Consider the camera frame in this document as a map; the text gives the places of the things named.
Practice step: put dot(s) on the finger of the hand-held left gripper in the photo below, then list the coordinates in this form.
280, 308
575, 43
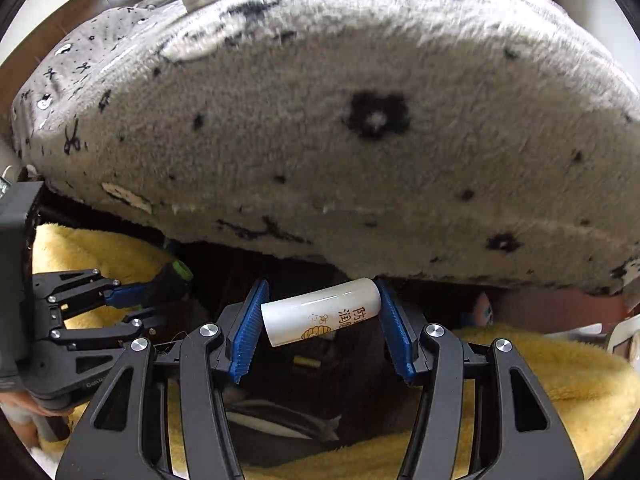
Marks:
100, 332
125, 296

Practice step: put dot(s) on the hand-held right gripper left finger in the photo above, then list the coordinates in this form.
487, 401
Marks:
248, 331

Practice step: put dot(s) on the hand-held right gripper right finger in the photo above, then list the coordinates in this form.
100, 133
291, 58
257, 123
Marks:
395, 331

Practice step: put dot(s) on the dark bottle with green cap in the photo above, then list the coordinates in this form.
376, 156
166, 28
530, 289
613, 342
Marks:
172, 280

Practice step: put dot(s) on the white printed tube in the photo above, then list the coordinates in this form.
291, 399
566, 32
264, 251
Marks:
300, 320

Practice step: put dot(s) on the black striped bag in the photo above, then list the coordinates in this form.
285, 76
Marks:
280, 425

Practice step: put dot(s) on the person's left hand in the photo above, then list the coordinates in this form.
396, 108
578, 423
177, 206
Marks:
47, 411

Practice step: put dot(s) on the blue and orange plush toy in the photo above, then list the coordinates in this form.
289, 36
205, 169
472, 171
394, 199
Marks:
477, 310

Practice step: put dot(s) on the grey printed fleece blanket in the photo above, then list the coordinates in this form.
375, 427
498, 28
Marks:
350, 185

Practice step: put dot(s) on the yellow fleece blanket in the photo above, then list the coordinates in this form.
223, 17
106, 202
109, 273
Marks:
550, 375

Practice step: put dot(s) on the white framed object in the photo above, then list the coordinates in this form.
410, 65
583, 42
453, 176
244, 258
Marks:
624, 337

